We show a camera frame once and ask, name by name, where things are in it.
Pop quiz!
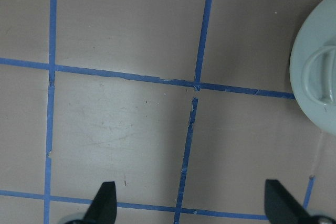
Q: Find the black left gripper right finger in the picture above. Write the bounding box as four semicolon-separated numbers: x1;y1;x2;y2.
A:
264;179;311;224

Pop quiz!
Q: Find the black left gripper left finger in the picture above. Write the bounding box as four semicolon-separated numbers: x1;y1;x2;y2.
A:
83;182;117;224

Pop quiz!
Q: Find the pale green cooking pot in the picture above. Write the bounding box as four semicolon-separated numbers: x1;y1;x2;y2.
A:
289;0;335;135

